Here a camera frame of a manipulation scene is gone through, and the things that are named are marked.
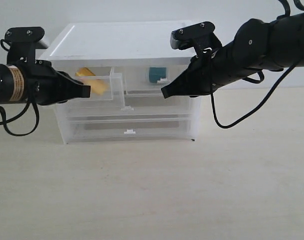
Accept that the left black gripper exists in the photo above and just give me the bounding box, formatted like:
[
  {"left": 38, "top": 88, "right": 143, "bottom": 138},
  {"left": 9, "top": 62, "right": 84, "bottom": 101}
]
[{"left": 19, "top": 42, "right": 91, "bottom": 105}]

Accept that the white plastic drawer cabinet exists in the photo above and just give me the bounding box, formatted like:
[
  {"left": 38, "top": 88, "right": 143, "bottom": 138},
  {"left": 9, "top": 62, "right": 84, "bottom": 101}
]
[{"left": 40, "top": 20, "right": 194, "bottom": 144}]

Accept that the left black cable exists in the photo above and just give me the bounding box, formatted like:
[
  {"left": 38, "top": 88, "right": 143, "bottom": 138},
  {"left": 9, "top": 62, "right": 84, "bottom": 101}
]
[{"left": 0, "top": 38, "right": 40, "bottom": 137}]

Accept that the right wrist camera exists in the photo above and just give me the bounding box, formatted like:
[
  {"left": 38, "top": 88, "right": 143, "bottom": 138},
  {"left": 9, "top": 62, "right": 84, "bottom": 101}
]
[{"left": 170, "top": 21, "right": 215, "bottom": 50}]

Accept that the yellow cheese wedge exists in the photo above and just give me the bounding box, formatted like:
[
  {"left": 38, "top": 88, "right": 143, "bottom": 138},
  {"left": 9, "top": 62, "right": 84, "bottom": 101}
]
[{"left": 75, "top": 67, "right": 108, "bottom": 95}]

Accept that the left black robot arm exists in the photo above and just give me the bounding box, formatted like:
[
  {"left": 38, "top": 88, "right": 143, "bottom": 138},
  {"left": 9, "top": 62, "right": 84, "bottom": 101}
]
[{"left": 0, "top": 39, "right": 91, "bottom": 106}]

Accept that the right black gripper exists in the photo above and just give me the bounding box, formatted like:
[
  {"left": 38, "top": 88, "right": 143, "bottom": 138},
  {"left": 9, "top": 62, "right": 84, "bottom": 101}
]
[{"left": 161, "top": 33, "right": 244, "bottom": 99}]

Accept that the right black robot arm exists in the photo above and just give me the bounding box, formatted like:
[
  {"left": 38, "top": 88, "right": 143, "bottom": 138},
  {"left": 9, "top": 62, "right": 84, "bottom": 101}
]
[{"left": 161, "top": 12, "right": 304, "bottom": 98}]

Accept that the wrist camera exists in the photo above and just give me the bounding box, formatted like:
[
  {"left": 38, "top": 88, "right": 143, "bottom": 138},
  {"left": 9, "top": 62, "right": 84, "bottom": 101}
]
[
  {"left": 170, "top": 21, "right": 215, "bottom": 50},
  {"left": 4, "top": 26, "right": 50, "bottom": 50}
]

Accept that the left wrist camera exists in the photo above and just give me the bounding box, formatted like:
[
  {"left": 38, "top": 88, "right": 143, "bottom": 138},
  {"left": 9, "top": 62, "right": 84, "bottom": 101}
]
[{"left": 4, "top": 26, "right": 50, "bottom": 50}]

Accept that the black cable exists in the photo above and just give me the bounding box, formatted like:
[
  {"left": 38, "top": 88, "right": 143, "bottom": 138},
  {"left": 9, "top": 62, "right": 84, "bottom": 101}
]
[
  {"left": 209, "top": 0, "right": 304, "bottom": 130},
  {"left": 0, "top": 38, "right": 40, "bottom": 137}
]

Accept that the right black cable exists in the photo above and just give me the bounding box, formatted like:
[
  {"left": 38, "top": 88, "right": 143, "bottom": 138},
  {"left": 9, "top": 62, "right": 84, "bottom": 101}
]
[{"left": 209, "top": 0, "right": 304, "bottom": 130}]

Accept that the white bottle teal label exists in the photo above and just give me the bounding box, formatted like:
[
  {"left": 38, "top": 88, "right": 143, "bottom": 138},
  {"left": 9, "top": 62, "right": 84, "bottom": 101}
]
[{"left": 148, "top": 67, "right": 167, "bottom": 84}]

